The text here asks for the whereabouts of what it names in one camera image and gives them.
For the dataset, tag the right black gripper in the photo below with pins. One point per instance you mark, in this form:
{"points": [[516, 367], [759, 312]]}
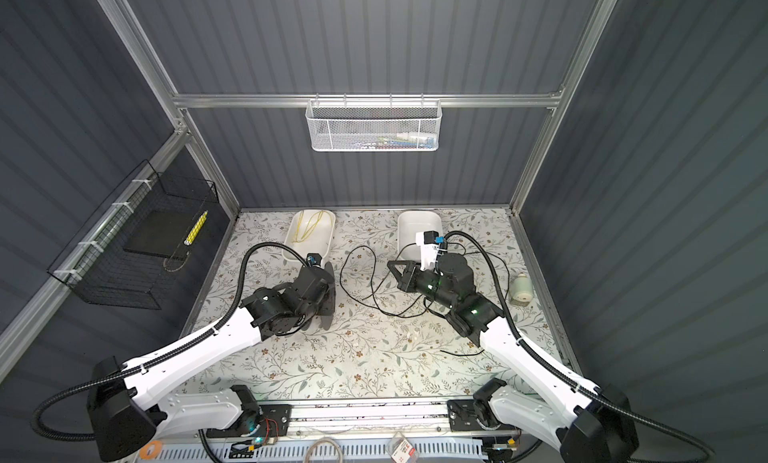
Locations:
{"points": [[413, 278]]}

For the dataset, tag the black cable spool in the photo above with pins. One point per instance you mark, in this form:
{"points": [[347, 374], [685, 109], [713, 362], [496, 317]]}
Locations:
{"points": [[318, 288]]}

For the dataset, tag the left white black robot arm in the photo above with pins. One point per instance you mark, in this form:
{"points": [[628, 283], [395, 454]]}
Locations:
{"points": [[134, 403]]}

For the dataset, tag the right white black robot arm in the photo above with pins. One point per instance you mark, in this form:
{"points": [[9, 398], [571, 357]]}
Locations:
{"points": [[583, 421]]}

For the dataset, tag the right white tray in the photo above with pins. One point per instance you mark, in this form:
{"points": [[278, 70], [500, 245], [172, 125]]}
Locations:
{"points": [[410, 223]]}

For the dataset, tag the white tray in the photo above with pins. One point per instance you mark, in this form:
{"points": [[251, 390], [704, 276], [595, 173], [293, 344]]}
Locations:
{"points": [[320, 240], [410, 223]]}

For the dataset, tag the yellow rubber bands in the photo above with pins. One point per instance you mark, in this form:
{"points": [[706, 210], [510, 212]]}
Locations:
{"points": [[306, 223]]}

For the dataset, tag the left white tray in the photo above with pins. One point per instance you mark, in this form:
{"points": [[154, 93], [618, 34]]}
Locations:
{"points": [[320, 240]]}

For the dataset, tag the small plastic packet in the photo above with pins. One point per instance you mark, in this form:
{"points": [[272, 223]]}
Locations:
{"points": [[401, 450]]}

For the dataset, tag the orange tape roll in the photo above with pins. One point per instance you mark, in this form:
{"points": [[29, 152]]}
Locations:
{"points": [[151, 450]]}

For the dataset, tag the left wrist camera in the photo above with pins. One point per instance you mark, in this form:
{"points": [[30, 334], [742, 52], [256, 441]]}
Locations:
{"points": [[314, 260]]}

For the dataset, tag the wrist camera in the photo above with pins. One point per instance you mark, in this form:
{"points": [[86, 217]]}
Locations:
{"points": [[314, 260], [431, 245]]}

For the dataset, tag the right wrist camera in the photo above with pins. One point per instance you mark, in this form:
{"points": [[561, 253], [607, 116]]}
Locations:
{"points": [[431, 245]]}

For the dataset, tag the white wire mesh basket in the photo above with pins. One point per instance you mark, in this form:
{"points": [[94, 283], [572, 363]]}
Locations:
{"points": [[387, 124]]}

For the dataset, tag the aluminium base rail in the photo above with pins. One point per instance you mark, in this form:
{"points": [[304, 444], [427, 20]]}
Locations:
{"points": [[360, 416]]}

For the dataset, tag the black wire basket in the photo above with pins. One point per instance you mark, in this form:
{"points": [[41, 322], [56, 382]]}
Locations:
{"points": [[133, 254]]}

